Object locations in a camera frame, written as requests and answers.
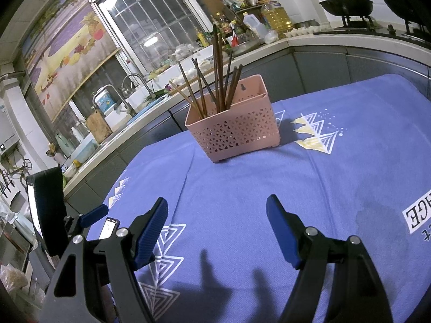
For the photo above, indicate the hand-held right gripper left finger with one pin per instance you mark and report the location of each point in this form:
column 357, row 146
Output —
column 151, row 232

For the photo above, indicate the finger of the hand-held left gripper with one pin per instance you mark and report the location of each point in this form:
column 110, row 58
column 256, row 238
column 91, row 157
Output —
column 96, row 214

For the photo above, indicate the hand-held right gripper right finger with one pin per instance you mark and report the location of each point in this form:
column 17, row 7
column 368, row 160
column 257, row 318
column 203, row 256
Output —
column 283, row 232

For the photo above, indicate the pink plastic utensil basket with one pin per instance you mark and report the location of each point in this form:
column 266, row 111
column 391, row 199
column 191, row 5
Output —
column 235, row 131

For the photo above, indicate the bundle of brown chopsticks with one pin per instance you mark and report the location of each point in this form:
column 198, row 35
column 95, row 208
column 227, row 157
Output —
column 218, row 74

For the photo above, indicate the black smartphone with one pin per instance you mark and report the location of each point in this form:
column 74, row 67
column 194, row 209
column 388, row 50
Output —
column 108, row 230

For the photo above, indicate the purple printed tablecloth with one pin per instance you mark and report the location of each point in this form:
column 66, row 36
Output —
column 252, row 181

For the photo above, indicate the pale blue plastic basin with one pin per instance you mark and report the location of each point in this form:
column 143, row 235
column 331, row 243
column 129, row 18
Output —
column 86, row 151

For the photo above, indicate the green bottle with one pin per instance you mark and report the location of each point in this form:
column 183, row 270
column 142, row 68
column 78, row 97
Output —
column 61, row 144

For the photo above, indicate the wooden cutting board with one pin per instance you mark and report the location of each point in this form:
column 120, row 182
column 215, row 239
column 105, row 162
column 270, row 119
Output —
column 99, row 128

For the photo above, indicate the white water filter canister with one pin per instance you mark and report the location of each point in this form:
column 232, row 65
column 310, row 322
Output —
column 104, row 101

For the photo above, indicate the chrome square-neck faucet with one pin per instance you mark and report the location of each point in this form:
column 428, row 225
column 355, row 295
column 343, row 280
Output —
column 118, row 96

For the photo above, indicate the chrome curved-neck faucet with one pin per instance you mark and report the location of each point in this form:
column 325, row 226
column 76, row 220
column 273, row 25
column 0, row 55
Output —
column 141, row 80

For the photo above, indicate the kitchen counter with grey cabinets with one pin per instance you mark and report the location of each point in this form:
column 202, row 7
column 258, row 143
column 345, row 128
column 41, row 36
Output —
column 320, row 64

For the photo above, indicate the steel basin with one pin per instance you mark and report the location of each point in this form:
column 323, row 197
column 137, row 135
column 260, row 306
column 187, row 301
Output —
column 247, row 46

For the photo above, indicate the egg tray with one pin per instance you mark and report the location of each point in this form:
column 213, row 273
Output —
column 299, row 31

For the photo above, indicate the barred window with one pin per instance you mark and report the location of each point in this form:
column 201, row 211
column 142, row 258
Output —
column 151, row 16

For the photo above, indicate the white plastic jug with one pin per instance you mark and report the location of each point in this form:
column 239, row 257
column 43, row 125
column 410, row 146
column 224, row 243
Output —
column 253, row 25

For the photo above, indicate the group of condiment bottles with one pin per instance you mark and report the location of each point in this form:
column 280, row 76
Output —
column 222, row 28

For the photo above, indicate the yellow cooking oil bottle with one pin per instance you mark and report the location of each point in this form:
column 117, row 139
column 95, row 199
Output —
column 277, row 18

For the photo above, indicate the gas stove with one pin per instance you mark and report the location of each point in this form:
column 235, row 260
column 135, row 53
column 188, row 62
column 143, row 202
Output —
column 357, row 23

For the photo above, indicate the fruit landscape wall mural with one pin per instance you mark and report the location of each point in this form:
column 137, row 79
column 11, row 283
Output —
column 67, row 47

